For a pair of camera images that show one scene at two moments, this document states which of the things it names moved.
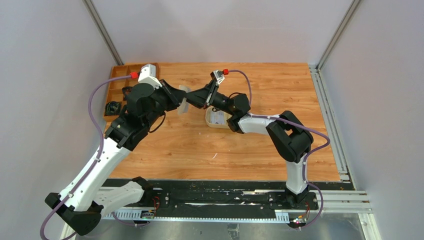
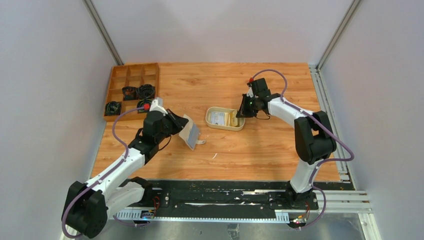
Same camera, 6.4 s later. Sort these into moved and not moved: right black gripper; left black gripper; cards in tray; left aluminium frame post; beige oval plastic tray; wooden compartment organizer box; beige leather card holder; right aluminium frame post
Moved: right black gripper; beige leather card holder; left black gripper
Not moved: left aluminium frame post; right aluminium frame post; cards in tray; wooden compartment organizer box; beige oval plastic tray
